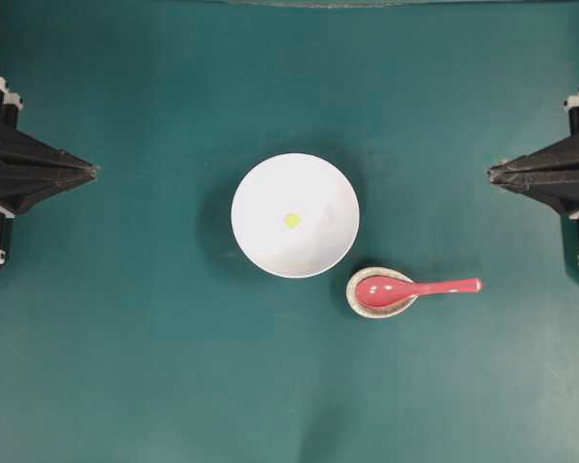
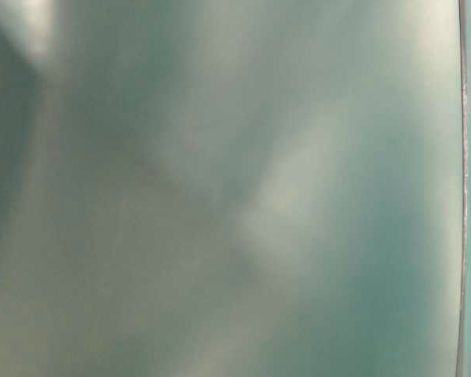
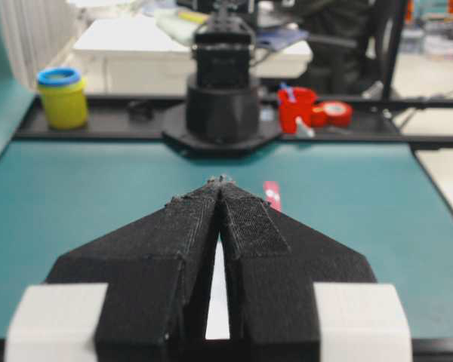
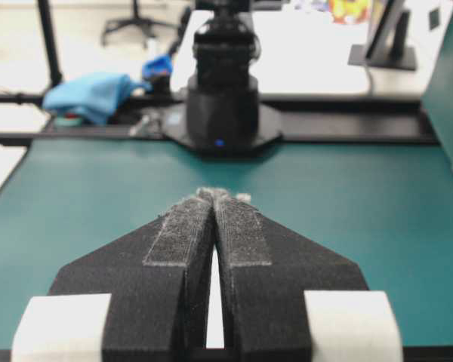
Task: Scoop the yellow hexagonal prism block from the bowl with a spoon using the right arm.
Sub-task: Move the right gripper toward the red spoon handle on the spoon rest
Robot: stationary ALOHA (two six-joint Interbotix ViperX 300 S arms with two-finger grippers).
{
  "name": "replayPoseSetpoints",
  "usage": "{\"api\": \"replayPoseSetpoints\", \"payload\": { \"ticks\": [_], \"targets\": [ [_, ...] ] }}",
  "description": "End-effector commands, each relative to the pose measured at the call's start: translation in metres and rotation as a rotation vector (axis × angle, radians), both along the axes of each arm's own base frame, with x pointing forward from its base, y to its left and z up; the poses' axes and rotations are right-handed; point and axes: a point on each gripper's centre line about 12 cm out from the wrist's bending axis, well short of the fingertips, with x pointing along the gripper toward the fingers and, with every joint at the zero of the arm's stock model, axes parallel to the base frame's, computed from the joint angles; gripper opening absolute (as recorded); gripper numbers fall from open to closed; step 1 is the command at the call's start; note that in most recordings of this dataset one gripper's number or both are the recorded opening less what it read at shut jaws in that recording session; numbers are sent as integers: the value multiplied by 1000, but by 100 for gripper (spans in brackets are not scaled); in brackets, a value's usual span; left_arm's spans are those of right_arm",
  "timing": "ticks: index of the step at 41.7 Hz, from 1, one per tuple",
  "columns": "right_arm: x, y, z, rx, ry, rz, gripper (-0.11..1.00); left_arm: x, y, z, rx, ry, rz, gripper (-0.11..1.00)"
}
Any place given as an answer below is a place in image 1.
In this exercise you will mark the red ceramic soup spoon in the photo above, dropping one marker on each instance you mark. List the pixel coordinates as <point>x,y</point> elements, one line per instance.
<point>382,291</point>

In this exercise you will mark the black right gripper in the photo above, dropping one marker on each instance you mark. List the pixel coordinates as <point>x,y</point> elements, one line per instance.
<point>550,175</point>

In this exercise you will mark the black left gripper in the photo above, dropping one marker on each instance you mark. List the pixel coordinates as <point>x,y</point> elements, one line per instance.
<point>30,170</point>

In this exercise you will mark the white round bowl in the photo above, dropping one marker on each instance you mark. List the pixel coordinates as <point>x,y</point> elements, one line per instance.
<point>310,187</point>

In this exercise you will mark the speckled beige spoon rest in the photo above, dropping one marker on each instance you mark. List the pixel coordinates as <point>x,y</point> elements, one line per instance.
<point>386,311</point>

